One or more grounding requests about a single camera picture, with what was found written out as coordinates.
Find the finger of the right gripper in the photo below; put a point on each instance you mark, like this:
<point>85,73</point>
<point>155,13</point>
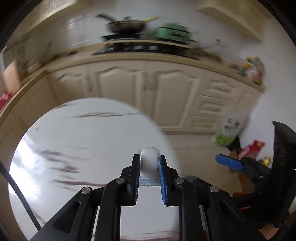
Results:
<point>229,162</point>

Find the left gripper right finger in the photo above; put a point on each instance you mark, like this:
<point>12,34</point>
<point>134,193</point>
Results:
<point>205,211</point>

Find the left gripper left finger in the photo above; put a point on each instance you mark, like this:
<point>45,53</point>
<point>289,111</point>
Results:
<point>94,214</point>

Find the white plastic jelly cup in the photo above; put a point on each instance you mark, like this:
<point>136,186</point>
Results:
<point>149,166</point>

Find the cardboard box with trash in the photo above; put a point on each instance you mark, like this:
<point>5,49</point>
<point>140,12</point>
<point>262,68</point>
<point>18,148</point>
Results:
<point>252,170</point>

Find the white green trash bag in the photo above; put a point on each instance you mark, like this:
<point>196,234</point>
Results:
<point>230,127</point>

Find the person's right hand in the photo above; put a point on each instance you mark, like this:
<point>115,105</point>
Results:
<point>272,233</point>

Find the cream base cabinets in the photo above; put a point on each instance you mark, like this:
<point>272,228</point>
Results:
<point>180,94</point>

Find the colourful packets on counter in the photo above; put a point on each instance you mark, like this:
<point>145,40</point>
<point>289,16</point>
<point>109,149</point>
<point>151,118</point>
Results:
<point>253,69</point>

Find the green electric cooker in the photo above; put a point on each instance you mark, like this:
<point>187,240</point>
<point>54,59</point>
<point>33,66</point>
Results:
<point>173,32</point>

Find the red plastic basket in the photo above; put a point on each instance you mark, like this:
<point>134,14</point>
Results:
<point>5,97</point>

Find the black gas stove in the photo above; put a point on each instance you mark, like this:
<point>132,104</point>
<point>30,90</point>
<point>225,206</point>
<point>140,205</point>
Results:
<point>152,46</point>

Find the wooden cutting board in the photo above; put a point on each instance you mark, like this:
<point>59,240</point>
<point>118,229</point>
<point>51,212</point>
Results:
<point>12,80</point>

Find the black wok with handle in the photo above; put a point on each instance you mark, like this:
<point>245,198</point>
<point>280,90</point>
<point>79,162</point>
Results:
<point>126,25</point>

